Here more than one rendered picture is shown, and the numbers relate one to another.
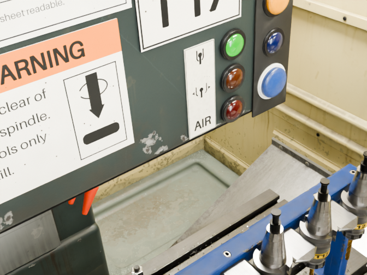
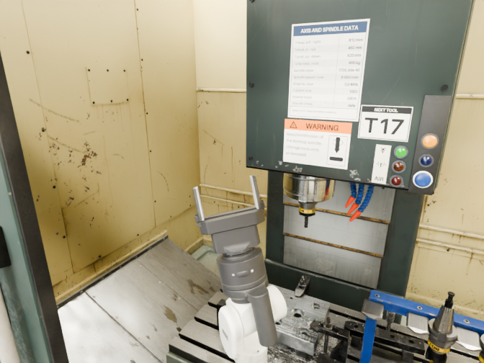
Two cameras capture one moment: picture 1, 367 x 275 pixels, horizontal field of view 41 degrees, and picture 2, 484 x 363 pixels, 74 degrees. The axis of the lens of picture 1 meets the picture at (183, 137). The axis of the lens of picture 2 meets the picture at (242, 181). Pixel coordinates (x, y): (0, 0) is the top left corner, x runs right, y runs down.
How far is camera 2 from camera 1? 0.52 m
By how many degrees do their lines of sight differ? 57
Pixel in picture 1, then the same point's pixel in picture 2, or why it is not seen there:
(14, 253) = (351, 273)
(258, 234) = not seen: hidden behind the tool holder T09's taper
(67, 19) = (335, 117)
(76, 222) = (392, 286)
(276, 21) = (428, 151)
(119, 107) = (345, 153)
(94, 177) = (329, 173)
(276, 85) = (421, 180)
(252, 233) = not seen: hidden behind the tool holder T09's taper
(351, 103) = not seen: outside the picture
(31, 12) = (326, 112)
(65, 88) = (328, 137)
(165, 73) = (366, 150)
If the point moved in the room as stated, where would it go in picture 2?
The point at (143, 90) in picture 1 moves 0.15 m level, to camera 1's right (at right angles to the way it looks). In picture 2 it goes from (355, 151) to (418, 168)
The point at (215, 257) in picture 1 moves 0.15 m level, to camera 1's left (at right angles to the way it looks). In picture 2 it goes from (411, 304) to (368, 275)
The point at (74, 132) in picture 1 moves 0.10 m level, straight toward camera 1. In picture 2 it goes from (327, 153) to (300, 160)
